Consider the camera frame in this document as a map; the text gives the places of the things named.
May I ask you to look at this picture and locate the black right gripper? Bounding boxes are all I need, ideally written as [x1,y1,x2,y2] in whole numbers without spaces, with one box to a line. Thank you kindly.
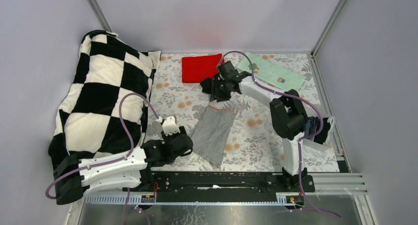
[209,77,231,103]

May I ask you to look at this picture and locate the grey striped underwear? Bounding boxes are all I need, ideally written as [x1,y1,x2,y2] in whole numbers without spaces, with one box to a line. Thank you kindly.
[190,106,236,168]

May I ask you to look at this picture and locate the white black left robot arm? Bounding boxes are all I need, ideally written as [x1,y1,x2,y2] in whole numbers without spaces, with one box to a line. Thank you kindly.
[46,127,193,205]

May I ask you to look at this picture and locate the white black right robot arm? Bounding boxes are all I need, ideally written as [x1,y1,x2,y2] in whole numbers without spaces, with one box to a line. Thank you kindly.
[200,61,308,192]

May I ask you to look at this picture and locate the navy striped rolled underwear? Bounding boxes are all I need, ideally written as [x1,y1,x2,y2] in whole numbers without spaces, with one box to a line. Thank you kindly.
[304,116,320,136]

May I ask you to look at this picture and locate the black rolled underwear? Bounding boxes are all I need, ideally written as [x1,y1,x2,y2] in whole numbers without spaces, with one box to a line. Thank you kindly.
[313,118,331,145]

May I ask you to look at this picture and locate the black crumpled garment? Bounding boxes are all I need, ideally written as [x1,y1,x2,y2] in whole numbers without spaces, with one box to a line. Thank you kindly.
[200,77,217,95]

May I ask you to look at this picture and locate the red folded cloth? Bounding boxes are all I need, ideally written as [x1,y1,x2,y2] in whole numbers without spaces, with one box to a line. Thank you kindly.
[181,53,222,83]

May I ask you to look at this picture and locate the mint green printed cloth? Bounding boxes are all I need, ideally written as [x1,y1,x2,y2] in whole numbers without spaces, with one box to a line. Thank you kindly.
[245,52,305,91]

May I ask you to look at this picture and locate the floral table cloth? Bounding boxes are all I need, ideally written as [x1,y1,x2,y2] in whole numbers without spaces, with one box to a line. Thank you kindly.
[150,53,321,172]

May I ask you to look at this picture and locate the black white checkered blanket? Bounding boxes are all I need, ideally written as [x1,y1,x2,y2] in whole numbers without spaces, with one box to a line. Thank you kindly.
[48,30,161,168]

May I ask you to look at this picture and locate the clear plastic organizer box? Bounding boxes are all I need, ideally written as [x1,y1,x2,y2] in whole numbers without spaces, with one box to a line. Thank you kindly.
[265,114,335,154]

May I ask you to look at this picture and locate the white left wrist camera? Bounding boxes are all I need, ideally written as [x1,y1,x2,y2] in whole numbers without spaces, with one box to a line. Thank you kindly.
[162,116,180,136]

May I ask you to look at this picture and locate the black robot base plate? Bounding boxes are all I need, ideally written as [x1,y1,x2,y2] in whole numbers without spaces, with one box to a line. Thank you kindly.
[131,171,301,193]

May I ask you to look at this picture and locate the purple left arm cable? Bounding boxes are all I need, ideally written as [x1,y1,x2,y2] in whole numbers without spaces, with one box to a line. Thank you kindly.
[45,93,164,225]

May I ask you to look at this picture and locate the aluminium frame rail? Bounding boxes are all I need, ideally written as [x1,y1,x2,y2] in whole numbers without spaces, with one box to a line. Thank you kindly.
[66,172,378,225]

